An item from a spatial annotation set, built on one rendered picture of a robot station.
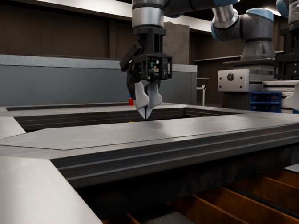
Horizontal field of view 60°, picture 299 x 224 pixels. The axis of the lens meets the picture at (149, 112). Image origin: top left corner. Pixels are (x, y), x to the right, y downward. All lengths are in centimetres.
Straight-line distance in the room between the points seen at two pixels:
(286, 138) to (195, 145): 23
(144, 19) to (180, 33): 588
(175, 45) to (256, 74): 522
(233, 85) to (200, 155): 78
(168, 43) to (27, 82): 524
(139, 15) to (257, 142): 37
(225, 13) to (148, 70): 72
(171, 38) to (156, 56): 572
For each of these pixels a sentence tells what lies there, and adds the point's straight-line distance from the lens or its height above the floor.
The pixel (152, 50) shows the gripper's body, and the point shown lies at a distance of 59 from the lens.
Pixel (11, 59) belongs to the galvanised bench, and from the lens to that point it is 120.
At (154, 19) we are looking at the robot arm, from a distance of 62.
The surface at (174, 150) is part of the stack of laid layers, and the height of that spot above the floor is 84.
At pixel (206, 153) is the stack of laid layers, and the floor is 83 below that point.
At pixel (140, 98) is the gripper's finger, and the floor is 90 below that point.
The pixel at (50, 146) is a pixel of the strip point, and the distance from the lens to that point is 36.
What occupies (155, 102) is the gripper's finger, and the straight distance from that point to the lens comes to 64.
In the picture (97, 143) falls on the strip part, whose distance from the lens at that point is 36.
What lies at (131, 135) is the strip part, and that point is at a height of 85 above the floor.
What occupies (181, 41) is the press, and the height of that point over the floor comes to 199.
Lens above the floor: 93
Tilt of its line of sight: 6 degrees down
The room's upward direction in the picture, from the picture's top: straight up
